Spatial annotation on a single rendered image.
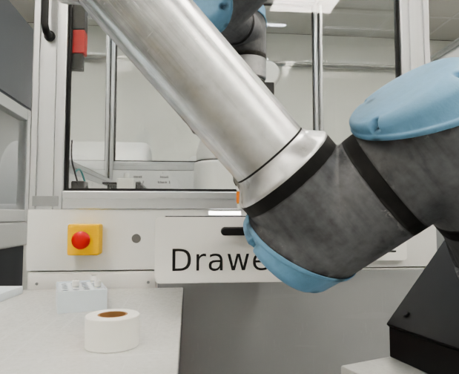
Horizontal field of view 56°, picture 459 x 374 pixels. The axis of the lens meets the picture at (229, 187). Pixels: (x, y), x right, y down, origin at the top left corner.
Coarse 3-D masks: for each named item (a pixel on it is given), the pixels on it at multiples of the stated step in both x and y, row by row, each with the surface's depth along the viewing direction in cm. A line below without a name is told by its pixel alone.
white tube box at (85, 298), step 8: (80, 280) 88; (88, 280) 89; (56, 288) 81; (64, 288) 81; (72, 288) 81; (80, 288) 81; (88, 288) 81; (104, 288) 81; (56, 296) 80; (64, 296) 75; (72, 296) 76; (80, 296) 76; (88, 296) 77; (96, 296) 77; (104, 296) 78; (56, 304) 79; (64, 304) 75; (72, 304) 76; (80, 304) 76; (88, 304) 77; (96, 304) 77; (104, 304) 78; (64, 312) 75; (72, 312) 76
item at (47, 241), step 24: (48, 216) 103; (72, 216) 103; (96, 216) 104; (120, 216) 104; (144, 216) 105; (168, 216) 106; (192, 216) 106; (216, 216) 107; (240, 216) 107; (48, 240) 103; (120, 240) 104; (144, 240) 105; (408, 240) 111; (432, 240) 112; (48, 264) 102; (72, 264) 103; (96, 264) 103; (120, 264) 104; (144, 264) 104; (384, 264) 110; (408, 264) 110
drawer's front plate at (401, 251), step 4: (404, 244) 109; (396, 248) 109; (400, 248) 109; (404, 248) 109; (388, 252) 108; (392, 252) 108; (396, 252) 109; (400, 252) 109; (404, 252) 109; (384, 256) 108; (388, 256) 108; (392, 256) 108; (396, 256) 108; (400, 256) 109; (404, 256) 109
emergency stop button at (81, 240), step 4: (76, 232) 97; (80, 232) 97; (84, 232) 97; (76, 236) 96; (80, 236) 96; (84, 236) 96; (88, 236) 97; (72, 240) 96; (76, 240) 96; (80, 240) 96; (84, 240) 96; (88, 240) 97; (76, 244) 96; (80, 244) 96; (84, 244) 96; (88, 244) 97; (76, 248) 96; (80, 248) 96; (84, 248) 97
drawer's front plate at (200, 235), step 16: (160, 224) 72; (176, 224) 72; (192, 224) 72; (208, 224) 73; (224, 224) 73; (240, 224) 73; (160, 240) 72; (176, 240) 72; (192, 240) 72; (208, 240) 73; (224, 240) 73; (240, 240) 73; (160, 256) 72; (176, 256) 72; (192, 256) 72; (208, 256) 72; (224, 256) 73; (240, 256) 73; (160, 272) 71; (176, 272) 72; (192, 272) 72; (208, 272) 72; (224, 272) 72; (240, 272) 73; (256, 272) 73
